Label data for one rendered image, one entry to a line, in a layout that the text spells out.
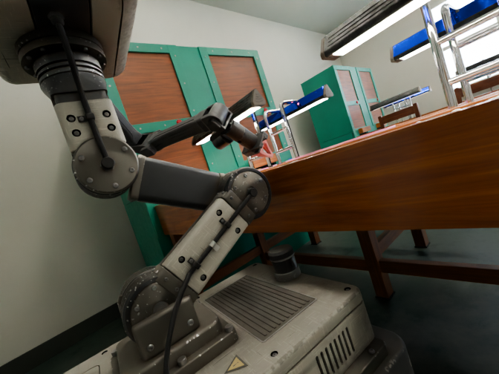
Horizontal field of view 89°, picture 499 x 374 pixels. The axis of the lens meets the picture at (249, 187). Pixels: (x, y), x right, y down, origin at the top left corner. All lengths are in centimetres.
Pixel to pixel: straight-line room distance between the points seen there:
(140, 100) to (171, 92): 23
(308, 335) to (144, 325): 29
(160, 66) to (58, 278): 169
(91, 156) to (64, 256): 193
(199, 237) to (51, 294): 196
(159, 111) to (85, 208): 106
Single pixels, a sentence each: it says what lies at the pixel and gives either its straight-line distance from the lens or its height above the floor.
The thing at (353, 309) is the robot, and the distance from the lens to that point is 61.
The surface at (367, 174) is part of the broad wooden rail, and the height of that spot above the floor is 70.
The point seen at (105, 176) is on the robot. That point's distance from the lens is 51.
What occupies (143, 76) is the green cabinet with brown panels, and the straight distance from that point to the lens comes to 191.
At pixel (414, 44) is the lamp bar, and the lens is 141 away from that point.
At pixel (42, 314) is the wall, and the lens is 245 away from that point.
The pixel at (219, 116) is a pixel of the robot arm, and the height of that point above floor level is 97.
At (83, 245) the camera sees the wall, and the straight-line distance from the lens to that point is 243.
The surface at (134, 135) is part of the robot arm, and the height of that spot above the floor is 107.
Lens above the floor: 78
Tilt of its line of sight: 3 degrees down
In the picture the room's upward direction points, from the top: 19 degrees counter-clockwise
